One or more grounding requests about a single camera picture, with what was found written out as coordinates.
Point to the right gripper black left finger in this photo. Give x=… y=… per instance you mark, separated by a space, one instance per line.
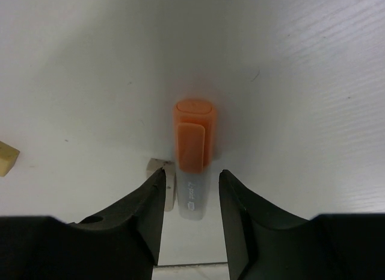
x=121 y=241

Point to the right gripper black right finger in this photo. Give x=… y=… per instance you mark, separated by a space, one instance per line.
x=264 y=241

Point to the orange capped clear tube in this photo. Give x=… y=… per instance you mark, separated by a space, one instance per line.
x=195 y=122

